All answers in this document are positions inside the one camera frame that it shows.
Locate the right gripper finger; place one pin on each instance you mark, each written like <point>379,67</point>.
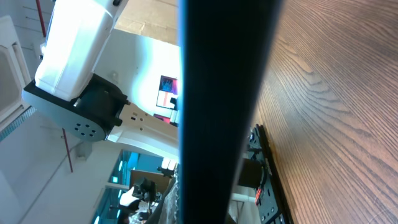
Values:
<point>167,211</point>

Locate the blue Samsung Galaxy smartphone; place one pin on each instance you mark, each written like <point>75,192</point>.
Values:
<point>224,49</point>

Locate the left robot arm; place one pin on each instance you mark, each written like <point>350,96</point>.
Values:
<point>67,90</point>

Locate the background computer monitor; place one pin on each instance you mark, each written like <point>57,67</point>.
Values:
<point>167,93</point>

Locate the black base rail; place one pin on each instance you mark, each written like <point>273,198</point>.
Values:
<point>271,202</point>

